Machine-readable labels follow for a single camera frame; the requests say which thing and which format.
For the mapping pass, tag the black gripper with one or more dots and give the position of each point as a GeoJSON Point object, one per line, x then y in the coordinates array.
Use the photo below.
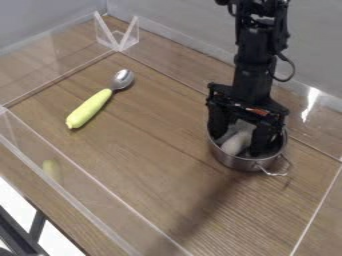
{"type": "Point", "coordinates": [249, 92]}

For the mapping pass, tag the plush mushroom toy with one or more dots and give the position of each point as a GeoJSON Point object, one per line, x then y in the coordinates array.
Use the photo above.
{"type": "Point", "coordinates": [235, 141]}

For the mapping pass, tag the silver pot with handles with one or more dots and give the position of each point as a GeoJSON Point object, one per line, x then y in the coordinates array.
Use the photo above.
{"type": "Point", "coordinates": [273, 163]}

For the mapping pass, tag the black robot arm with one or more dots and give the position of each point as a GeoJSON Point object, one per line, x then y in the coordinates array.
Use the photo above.
{"type": "Point", "coordinates": [261, 31]}

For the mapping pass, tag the dark metal table leg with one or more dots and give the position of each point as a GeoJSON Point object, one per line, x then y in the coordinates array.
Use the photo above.
{"type": "Point", "coordinates": [20, 242]}

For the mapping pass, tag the spoon with yellow-green handle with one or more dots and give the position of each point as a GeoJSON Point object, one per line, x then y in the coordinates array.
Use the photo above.
{"type": "Point", "coordinates": [91, 106]}

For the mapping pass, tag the clear acrylic enclosure wall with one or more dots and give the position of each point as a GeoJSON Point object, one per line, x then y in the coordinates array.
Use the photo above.
{"type": "Point", "coordinates": [130, 183]}

